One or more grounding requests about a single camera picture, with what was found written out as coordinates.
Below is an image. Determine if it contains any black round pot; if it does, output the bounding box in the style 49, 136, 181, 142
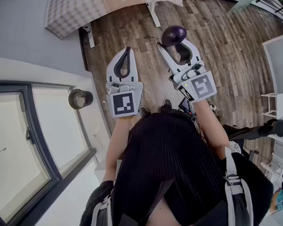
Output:
68, 88, 94, 111

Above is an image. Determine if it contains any person's left forearm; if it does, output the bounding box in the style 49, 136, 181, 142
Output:
104, 117, 135, 184

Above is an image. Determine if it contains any white framed cabinet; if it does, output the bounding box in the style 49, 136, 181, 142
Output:
260, 30, 283, 94

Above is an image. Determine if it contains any person's black top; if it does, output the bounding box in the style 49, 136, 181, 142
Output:
80, 109, 277, 226

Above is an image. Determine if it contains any person's right forearm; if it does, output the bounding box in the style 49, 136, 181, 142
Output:
190, 99, 234, 161

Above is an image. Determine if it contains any dark purple round fruit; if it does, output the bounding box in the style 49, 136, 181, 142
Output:
161, 24, 188, 48

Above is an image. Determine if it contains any window with white recess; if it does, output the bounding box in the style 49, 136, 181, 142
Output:
0, 80, 101, 226

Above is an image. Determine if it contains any checkered tablecloth table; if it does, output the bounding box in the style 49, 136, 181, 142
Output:
43, 0, 184, 53

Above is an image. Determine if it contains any grey harness strap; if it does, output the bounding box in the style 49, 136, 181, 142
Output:
221, 146, 258, 226
91, 194, 117, 226

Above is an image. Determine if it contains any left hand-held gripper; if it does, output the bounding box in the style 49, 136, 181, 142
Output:
104, 45, 146, 121

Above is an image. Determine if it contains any white stool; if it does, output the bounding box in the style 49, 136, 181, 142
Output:
260, 92, 283, 122

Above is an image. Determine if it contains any black chest-mounted screen device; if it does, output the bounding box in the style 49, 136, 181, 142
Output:
177, 97, 199, 119

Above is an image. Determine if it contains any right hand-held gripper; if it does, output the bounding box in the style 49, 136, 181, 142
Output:
154, 37, 220, 105

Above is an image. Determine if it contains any black chair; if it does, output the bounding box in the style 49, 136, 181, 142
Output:
221, 116, 283, 143

